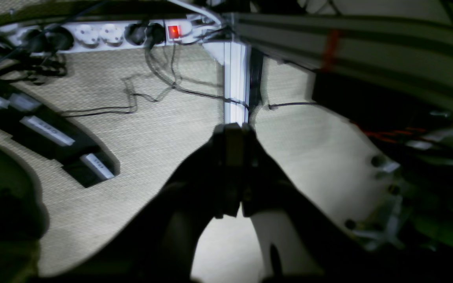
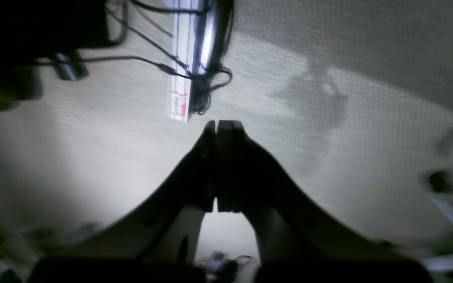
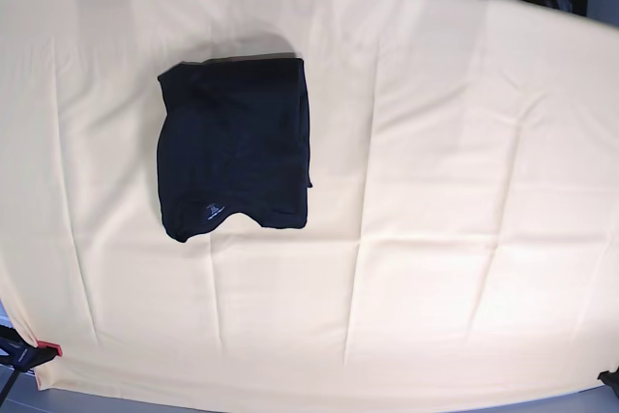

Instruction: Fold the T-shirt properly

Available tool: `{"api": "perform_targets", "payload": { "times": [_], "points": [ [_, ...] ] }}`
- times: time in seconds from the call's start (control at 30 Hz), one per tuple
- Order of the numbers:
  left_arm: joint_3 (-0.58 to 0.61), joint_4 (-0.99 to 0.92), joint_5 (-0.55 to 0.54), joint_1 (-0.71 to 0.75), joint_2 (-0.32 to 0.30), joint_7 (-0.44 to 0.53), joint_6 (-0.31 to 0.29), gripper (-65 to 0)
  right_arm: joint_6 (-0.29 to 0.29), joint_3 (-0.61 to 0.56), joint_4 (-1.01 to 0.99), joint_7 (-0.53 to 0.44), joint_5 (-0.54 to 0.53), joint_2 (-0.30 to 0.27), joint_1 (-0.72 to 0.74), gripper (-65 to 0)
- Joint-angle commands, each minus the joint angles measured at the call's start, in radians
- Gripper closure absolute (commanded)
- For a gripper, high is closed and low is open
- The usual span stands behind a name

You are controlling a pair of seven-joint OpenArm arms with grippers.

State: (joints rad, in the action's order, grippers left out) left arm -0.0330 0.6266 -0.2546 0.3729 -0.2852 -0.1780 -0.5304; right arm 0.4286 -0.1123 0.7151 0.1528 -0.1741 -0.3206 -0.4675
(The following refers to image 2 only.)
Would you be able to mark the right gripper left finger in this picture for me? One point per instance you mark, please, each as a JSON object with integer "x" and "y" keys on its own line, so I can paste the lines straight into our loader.
{"x": 154, "y": 243}

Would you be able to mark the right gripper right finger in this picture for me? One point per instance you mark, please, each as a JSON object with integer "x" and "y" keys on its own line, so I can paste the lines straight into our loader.
{"x": 298, "y": 242}

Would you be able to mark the white labelled device box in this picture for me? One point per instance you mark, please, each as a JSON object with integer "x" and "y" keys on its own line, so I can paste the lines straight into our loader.
{"x": 193, "y": 41}

